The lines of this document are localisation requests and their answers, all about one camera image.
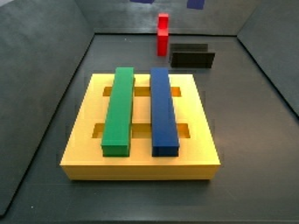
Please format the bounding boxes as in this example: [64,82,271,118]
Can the purple bridge-shaped block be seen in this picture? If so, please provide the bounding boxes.
[129,0,205,10]

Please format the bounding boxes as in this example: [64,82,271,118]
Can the yellow slotted board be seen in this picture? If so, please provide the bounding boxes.
[60,73,220,180]

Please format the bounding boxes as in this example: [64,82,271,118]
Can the blue long block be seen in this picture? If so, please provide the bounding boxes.
[149,67,180,157]

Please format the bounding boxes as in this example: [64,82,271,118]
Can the green long block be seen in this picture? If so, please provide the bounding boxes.
[100,67,135,157]

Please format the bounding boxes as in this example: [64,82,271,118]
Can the red bridge-shaped block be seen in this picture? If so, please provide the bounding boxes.
[156,13,169,56]

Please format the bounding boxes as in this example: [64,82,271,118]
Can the black metal bracket holder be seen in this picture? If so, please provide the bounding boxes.
[169,43,215,68]

